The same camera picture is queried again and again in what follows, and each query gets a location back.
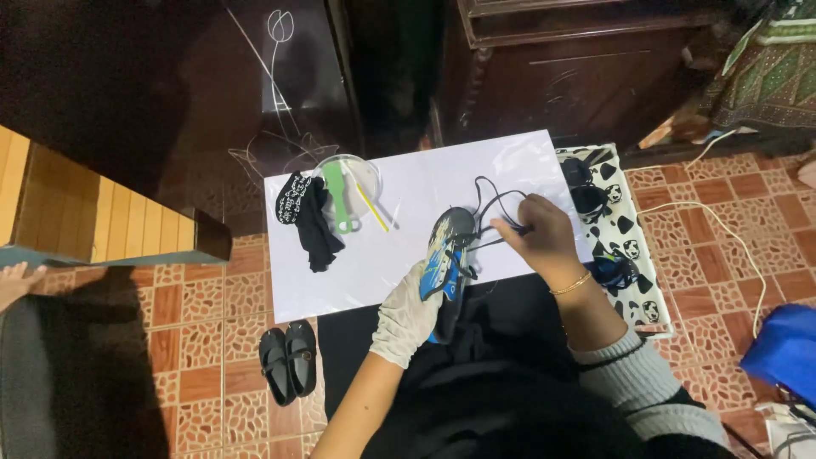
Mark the person's left hand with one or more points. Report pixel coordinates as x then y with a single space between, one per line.
398 319

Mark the person's right hand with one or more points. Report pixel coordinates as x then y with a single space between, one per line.
542 245

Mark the person's left fingers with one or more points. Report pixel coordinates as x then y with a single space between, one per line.
426 284

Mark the blue grey football shoe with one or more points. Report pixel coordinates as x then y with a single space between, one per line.
449 248

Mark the black shoelace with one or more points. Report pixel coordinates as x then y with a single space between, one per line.
488 204

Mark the white plastic-covered board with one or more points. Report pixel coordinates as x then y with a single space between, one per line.
395 255

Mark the yellow stick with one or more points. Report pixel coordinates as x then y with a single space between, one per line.
372 207

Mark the clear plastic bowl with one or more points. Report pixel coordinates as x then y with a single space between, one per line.
363 175

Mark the green plastic brush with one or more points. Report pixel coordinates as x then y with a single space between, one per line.
338 191

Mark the black cloth with white print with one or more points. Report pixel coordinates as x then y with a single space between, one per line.
312 223

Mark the person's black clothing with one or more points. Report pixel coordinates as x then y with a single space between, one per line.
497 395

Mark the blue black football shoe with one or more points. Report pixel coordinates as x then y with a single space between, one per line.
612 271

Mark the cow print tray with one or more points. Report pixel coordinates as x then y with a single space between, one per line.
628 223

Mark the dark wooden carved cabinet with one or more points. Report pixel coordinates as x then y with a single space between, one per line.
574 76

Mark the light wooden slatted panel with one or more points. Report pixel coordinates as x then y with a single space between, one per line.
115 223

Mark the dark cabinet with flower etching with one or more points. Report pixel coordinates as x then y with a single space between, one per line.
159 95

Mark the blue bag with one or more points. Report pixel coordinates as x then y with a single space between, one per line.
784 350

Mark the white papers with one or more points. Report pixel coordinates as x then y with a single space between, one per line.
790 430

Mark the green patterned fabric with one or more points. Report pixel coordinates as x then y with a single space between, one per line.
765 70

